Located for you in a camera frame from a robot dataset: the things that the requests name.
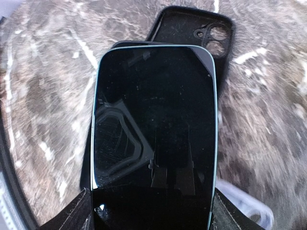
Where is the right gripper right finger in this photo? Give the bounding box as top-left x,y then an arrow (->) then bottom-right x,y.
211,189 -> 263,230

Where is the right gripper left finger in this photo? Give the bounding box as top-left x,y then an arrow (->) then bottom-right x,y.
39,188 -> 93,230

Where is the lavender phone case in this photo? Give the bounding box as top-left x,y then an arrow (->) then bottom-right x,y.
215,179 -> 274,230

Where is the dark phone with teal edge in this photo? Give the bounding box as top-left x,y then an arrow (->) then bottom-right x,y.
91,45 -> 218,230

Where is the black phone case bottom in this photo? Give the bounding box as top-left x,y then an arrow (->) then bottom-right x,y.
80,6 -> 234,198

